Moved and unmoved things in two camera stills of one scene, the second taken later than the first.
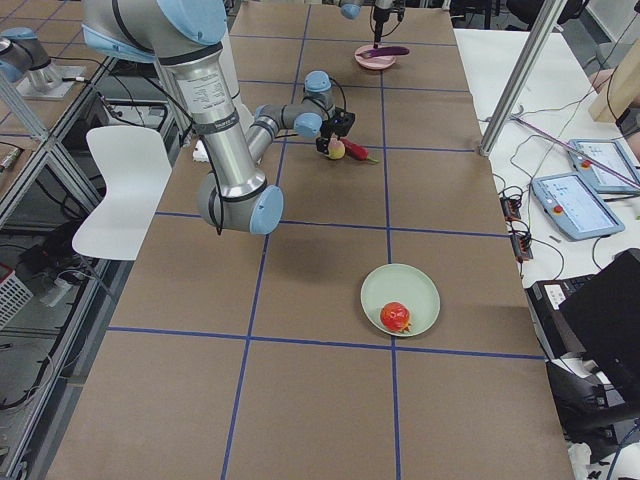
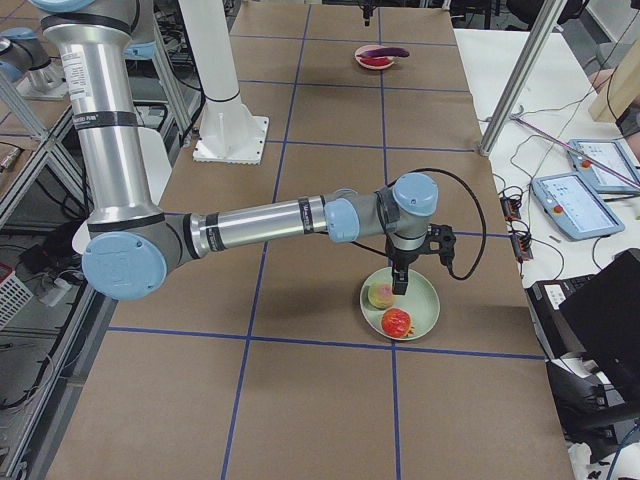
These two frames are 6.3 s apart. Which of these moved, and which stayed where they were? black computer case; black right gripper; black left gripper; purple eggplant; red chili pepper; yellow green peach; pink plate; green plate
Moved: red chili pepper; black left gripper; yellow green peach; black right gripper
Stayed: pink plate; black computer case; purple eggplant; green plate
